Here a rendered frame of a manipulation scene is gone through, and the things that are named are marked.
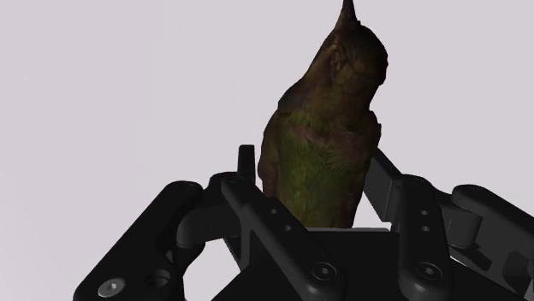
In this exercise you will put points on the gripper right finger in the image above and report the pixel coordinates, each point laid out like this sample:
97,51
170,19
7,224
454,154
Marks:
421,233

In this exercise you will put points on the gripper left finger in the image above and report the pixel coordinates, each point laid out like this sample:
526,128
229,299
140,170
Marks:
258,233

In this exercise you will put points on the brown green bird figure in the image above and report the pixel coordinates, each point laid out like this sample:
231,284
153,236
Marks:
321,146

